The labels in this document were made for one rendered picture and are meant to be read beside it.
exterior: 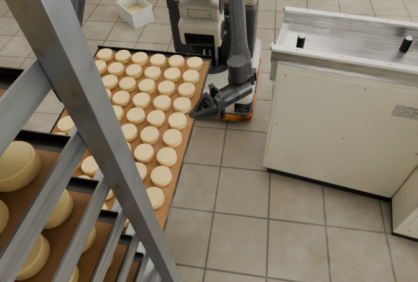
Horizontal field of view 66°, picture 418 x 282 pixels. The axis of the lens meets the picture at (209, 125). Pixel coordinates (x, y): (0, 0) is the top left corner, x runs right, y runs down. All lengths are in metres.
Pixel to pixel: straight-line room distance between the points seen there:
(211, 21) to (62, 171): 1.48
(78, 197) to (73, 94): 0.18
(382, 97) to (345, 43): 0.27
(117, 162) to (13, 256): 0.13
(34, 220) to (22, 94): 0.11
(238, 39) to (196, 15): 0.77
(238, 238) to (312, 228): 0.40
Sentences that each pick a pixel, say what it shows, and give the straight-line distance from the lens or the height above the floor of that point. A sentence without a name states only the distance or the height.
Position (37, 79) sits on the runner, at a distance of 0.30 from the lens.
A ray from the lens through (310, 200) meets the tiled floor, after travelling 1.94.
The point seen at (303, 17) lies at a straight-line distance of 1.56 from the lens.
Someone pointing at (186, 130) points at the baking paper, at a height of 0.99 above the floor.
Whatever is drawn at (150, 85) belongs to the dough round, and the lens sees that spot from 0.99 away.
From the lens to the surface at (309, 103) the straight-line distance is 1.45.
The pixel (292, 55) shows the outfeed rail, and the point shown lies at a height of 0.88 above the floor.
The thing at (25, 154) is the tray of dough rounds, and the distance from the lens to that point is 0.36.
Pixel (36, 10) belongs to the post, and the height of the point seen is 1.56.
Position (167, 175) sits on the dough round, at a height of 1.00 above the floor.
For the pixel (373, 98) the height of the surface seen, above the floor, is 0.75.
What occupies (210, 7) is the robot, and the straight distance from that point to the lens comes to 1.71.
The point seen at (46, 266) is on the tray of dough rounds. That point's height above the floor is 1.31.
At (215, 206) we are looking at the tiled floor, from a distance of 1.86.
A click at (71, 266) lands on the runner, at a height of 1.32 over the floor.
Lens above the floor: 1.67
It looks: 50 degrees down
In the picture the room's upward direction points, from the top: 4 degrees counter-clockwise
